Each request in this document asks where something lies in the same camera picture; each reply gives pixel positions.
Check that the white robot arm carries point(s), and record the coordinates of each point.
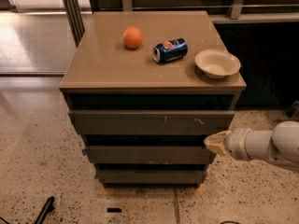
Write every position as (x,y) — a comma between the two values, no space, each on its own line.
(278,147)

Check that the grey bottom drawer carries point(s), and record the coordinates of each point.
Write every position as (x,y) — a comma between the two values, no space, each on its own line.
(151,177)

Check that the dark object at right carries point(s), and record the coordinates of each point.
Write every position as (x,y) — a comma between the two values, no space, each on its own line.
(293,110)

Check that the black object on floor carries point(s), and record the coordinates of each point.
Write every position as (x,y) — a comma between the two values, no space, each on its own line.
(46,209)

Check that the brown drawer cabinet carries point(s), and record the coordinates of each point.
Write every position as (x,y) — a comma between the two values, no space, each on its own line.
(106,75)

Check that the blue pepsi can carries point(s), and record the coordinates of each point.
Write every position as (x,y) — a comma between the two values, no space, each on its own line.
(170,51)

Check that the metal window frame post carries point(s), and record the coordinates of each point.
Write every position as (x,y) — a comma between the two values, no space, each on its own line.
(75,20)

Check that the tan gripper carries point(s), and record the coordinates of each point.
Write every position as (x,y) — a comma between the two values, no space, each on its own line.
(235,143)

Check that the beige bowl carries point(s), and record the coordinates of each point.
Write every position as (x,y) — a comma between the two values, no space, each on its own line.
(216,63)

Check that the orange fruit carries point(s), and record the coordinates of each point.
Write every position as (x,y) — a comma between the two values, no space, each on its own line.
(132,37)

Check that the grey top drawer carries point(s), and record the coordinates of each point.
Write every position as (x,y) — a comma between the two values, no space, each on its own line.
(149,122)

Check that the grey drawer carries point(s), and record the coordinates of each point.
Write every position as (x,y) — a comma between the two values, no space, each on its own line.
(149,122)
(151,177)
(149,155)

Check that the grey middle drawer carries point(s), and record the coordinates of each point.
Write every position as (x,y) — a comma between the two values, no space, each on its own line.
(149,155)

